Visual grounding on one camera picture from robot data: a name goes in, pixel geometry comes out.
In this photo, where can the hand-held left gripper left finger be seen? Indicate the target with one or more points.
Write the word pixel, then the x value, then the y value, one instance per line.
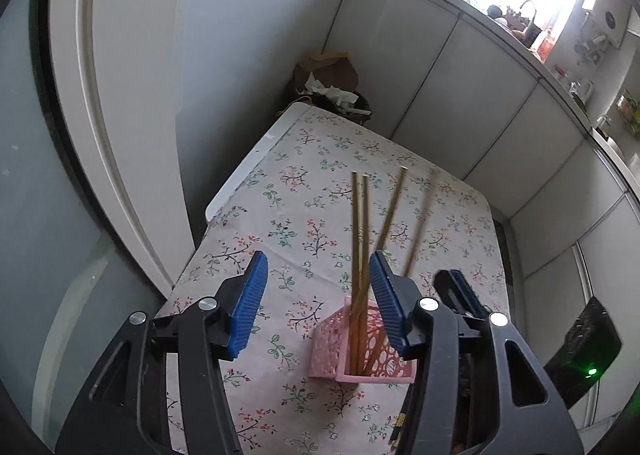
pixel 247 305

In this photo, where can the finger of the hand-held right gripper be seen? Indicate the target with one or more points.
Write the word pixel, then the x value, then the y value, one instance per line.
pixel 467 292
pixel 442 285

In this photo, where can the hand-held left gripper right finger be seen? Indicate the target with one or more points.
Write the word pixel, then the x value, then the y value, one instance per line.
pixel 387 305

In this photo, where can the pink plastic basket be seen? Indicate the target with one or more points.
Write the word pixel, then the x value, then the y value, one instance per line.
pixel 330 335

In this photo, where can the wooden chopstick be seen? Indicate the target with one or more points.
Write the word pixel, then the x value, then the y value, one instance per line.
pixel 364 235
pixel 392 210

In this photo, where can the black chopstick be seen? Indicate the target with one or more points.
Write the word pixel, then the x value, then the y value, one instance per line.
pixel 398 430

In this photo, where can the floral tablecloth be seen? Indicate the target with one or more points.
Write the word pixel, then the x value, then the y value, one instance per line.
pixel 300 215

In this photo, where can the white table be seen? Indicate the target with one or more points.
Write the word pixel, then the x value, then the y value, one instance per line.
pixel 240 175

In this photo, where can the black trash bin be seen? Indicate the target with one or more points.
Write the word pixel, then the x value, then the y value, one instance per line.
pixel 361 105

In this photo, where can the white kitchen cabinets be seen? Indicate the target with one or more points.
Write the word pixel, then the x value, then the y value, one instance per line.
pixel 425 75

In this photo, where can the frosted glass sliding door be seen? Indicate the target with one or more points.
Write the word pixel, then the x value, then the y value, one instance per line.
pixel 30 185

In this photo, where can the red bottle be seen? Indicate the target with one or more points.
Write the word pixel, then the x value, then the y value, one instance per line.
pixel 545 45

